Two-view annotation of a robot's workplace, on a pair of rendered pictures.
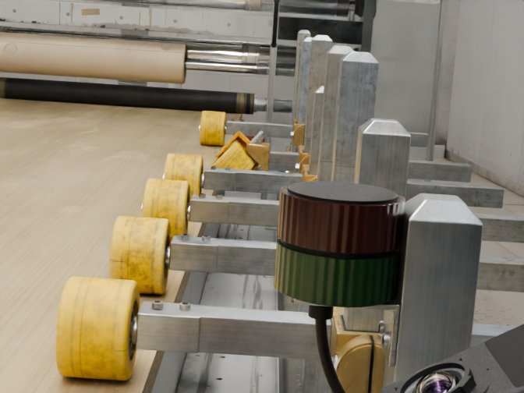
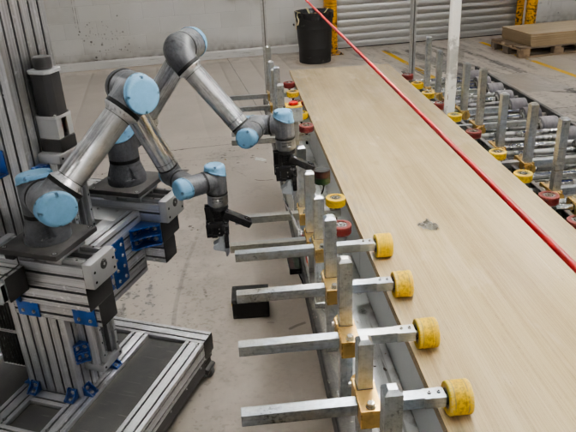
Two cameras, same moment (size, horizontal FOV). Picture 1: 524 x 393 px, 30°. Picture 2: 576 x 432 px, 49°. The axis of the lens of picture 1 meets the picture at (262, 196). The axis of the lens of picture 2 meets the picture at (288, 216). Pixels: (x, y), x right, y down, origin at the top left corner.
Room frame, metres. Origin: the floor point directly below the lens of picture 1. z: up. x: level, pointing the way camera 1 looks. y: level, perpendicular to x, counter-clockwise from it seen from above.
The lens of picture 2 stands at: (2.61, -0.32, 1.96)
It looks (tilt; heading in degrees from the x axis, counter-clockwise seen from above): 25 degrees down; 176
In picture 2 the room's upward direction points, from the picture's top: 3 degrees counter-clockwise
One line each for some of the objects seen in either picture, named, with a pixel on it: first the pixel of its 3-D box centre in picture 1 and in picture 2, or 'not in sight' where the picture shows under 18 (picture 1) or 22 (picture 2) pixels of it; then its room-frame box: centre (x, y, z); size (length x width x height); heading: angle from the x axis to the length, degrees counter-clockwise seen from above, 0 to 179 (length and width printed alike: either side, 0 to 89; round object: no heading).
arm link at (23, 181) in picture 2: not in sight; (38, 190); (0.69, -0.97, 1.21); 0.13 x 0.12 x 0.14; 31
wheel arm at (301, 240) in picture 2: not in sight; (289, 243); (0.50, -0.17, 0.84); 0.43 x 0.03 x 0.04; 90
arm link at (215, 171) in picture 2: not in sight; (214, 179); (0.50, -0.42, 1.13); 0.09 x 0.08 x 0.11; 121
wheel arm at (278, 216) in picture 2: not in sight; (288, 216); (0.25, -0.15, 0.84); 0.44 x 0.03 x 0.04; 90
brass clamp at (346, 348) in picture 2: not in sight; (346, 334); (1.23, -0.09, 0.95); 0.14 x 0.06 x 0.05; 0
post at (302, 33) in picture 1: (298, 117); not in sight; (2.71, -0.09, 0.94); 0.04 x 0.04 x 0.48; 0
